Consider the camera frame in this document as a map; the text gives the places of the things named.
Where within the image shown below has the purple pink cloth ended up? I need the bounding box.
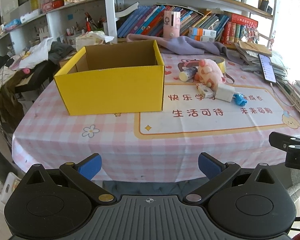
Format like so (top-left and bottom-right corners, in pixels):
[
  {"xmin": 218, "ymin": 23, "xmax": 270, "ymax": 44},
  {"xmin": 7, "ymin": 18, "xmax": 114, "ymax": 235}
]
[{"xmin": 126, "ymin": 34, "xmax": 244, "ymax": 64}]

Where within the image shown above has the blue toy figure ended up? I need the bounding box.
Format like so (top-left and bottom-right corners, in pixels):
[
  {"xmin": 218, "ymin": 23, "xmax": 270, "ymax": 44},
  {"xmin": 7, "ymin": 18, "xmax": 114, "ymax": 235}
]
[{"xmin": 233, "ymin": 93, "xmax": 248, "ymax": 107}]

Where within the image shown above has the orange blue white box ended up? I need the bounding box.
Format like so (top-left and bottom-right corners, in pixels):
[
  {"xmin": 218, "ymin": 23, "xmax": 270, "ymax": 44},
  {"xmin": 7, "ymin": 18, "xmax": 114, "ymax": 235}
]
[{"xmin": 188, "ymin": 27, "xmax": 217, "ymax": 42}]

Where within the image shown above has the small staples box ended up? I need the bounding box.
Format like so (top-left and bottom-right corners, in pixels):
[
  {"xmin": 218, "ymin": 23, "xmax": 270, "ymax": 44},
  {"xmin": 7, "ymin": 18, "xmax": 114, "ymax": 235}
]
[{"xmin": 196, "ymin": 83, "xmax": 215, "ymax": 99}]

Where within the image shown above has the pink cylinder device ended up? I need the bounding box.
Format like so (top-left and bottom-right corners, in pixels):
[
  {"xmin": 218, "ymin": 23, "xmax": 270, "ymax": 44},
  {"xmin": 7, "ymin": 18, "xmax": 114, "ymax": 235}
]
[{"xmin": 163, "ymin": 10, "xmax": 180, "ymax": 38}]

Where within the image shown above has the yellow tape roll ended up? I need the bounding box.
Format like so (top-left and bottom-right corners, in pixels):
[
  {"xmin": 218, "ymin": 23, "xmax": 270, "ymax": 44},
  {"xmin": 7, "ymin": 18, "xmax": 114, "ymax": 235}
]
[{"xmin": 211, "ymin": 57, "xmax": 226, "ymax": 74}]

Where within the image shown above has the white charger plug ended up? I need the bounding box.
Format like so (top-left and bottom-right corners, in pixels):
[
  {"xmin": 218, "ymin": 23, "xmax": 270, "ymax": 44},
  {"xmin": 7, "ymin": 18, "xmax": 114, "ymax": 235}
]
[{"xmin": 215, "ymin": 83, "xmax": 235, "ymax": 102}]

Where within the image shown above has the smartphone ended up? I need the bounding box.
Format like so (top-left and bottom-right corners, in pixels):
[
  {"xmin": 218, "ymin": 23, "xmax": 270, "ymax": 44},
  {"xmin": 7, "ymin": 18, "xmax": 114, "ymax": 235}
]
[{"xmin": 258, "ymin": 54, "xmax": 276, "ymax": 83}]

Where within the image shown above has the yellow cardboard box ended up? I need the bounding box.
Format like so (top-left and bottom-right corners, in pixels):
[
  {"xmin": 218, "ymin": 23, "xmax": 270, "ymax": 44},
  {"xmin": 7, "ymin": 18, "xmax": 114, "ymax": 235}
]
[{"xmin": 54, "ymin": 40, "xmax": 165, "ymax": 115}]

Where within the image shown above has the white shirt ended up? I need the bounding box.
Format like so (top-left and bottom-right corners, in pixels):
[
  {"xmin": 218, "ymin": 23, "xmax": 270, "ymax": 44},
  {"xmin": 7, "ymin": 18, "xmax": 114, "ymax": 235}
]
[{"xmin": 9, "ymin": 37, "xmax": 53, "ymax": 70}]

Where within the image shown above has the pink plush paw toy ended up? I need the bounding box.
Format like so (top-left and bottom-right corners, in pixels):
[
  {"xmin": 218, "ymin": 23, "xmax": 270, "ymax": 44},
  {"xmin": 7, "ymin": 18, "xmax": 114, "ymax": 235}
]
[{"xmin": 194, "ymin": 59, "xmax": 225, "ymax": 91}]

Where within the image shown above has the red dictionary book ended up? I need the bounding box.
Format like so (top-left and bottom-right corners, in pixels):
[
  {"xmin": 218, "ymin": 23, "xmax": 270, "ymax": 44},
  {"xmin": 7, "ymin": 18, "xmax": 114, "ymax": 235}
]
[{"xmin": 230, "ymin": 14, "xmax": 258, "ymax": 28}]

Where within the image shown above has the pink checkered tablecloth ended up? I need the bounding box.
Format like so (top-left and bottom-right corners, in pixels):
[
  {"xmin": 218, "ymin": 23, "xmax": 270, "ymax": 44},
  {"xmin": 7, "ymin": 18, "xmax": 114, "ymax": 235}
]
[{"xmin": 12, "ymin": 54, "xmax": 300, "ymax": 182}]

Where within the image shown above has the white bookshelf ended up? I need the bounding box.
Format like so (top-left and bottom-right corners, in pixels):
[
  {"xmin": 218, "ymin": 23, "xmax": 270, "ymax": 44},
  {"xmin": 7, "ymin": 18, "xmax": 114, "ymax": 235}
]
[{"xmin": 0, "ymin": 0, "xmax": 275, "ymax": 55}]

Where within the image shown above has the stack of papers books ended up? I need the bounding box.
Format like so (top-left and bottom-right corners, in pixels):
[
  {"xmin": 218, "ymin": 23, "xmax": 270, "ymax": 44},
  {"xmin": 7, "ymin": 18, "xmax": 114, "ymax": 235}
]
[{"xmin": 235, "ymin": 41, "xmax": 300, "ymax": 113}]

